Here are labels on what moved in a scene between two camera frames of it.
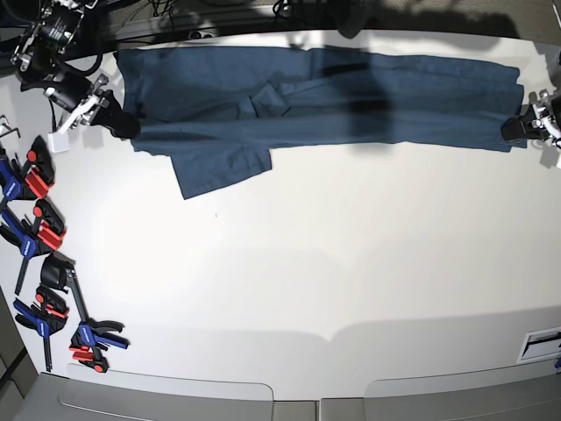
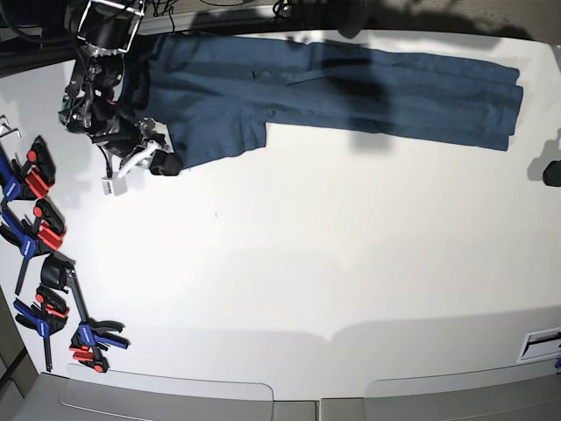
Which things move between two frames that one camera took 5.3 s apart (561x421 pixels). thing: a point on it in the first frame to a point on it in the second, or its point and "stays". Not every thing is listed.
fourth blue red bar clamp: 95,334 stays
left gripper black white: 77,96 to 137,141
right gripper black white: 548,124 to 552,174
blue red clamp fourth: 46,315 stays
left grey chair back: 80,393 stays
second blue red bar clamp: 43,232 stays
